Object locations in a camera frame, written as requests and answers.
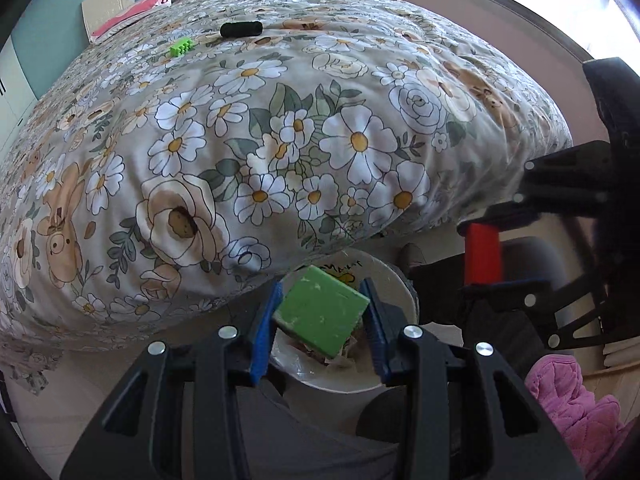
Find white paper bucket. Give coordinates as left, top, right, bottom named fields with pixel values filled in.
left=270, top=247, right=420, bottom=393

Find white wardrobe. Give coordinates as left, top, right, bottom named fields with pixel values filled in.
left=0, top=35, right=38, bottom=156

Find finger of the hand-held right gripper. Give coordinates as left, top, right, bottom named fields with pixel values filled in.
left=409, top=255, right=608, bottom=351
left=456, top=141, right=611, bottom=236

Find cream wooden bed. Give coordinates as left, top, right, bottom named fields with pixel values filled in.
left=81, top=0, right=296, bottom=43

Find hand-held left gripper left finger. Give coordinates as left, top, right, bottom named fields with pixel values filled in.
left=60, top=280, right=286, bottom=480

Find floral printed blanket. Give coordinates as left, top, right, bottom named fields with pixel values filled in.
left=0, top=0, right=573, bottom=396

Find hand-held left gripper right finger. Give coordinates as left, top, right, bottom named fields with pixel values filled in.
left=359, top=277, right=586, bottom=480

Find pink quilted jacket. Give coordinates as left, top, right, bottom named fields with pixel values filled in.
left=525, top=355, right=640, bottom=480

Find person's foot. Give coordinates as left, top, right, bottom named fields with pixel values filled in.
left=400, top=242, right=426, bottom=281

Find black cylinder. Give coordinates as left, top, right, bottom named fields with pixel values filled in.
left=220, top=21, right=264, bottom=39

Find person's grey pants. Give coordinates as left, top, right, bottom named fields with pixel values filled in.
left=180, top=240, right=546, bottom=480

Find red block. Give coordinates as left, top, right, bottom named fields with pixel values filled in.
left=465, top=222, right=502, bottom=286

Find green block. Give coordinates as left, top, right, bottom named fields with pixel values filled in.
left=272, top=265, right=371, bottom=358

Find light wooden furniture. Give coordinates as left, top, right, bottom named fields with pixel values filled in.
left=585, top=340, right=640, bottom=411

